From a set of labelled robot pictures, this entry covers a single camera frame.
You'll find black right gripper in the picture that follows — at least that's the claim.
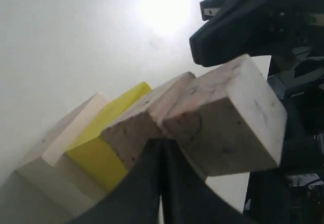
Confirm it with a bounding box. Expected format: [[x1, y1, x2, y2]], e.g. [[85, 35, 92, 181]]
[[189, 0, 323, 67]]

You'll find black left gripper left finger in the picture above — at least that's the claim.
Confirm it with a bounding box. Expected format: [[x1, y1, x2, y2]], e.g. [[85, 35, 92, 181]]
[[69, 139, 161, 224]]

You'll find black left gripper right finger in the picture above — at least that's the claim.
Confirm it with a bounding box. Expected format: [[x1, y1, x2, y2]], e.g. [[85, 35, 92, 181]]
[[160, 139, 254, 224]]

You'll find yellow cube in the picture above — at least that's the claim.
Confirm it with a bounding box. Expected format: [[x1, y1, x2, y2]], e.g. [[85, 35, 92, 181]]
[[65, 82, 151, 192]]

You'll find large wooden cube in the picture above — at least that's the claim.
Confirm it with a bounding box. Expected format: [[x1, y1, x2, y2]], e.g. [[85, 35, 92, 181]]
[[17, 93, 108, 216]]

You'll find small wooden cube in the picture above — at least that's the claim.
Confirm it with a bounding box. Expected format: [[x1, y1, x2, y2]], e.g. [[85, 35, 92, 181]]
[[163, 55, 287, 176]]

